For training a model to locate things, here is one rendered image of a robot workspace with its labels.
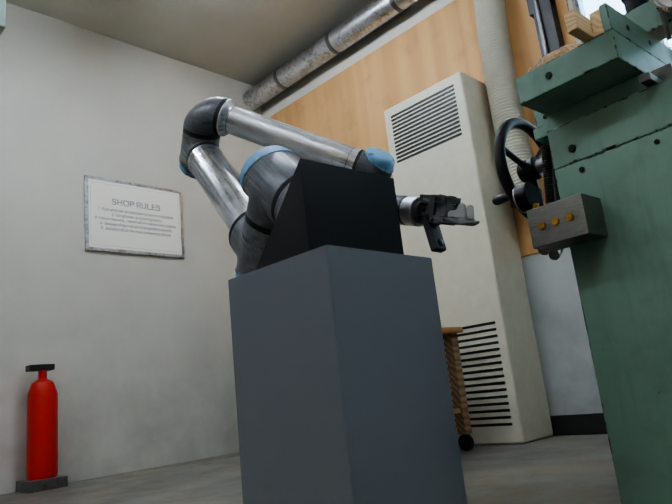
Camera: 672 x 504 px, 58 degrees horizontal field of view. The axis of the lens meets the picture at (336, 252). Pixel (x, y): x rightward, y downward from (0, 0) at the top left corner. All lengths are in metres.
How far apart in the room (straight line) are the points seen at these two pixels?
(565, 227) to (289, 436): 0.65
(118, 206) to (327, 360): 2.99
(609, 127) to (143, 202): 3.13
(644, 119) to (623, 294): 0.33
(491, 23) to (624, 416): 2.43
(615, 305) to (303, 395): 0.62
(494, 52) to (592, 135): 1.97
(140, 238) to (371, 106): 1.67
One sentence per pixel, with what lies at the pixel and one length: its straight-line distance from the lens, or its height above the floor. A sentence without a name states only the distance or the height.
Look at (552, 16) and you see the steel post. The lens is 3.30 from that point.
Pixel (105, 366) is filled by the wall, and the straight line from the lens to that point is 3.69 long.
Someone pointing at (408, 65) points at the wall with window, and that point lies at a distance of 3.84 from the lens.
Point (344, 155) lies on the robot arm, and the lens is 1.73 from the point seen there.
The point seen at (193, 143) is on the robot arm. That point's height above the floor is 1.09.
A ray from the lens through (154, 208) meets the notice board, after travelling 4.01.
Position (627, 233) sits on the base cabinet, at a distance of 1.28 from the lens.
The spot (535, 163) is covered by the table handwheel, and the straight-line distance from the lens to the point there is 1.64.
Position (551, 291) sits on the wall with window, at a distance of 3.07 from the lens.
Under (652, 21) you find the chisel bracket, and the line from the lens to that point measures 1.58.
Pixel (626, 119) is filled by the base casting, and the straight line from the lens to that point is 1.32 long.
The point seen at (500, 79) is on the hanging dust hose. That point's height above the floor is 1.72.
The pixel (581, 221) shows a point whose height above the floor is 0.57.
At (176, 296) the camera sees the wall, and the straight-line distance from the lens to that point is 3.95.
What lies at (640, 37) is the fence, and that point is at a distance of 1.42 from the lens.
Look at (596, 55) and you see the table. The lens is 1.29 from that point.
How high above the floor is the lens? 0.30
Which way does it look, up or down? 13 degrees up
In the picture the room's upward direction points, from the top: 6 degrees counter-clockwise
